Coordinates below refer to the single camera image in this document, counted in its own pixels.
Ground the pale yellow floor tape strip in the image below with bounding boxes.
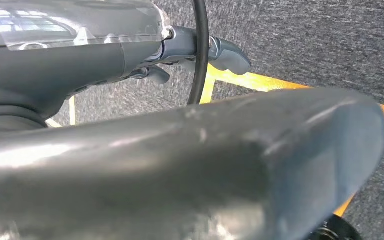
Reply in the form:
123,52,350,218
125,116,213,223
45,96,78,129

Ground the black robot foot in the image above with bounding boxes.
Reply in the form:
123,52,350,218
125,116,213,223
306,214,363,240

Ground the black left camera cable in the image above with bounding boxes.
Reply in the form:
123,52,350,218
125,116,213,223
186,0,211,106

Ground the yellow floor tape frame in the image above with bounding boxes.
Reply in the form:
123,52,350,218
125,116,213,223
200,63,384,218

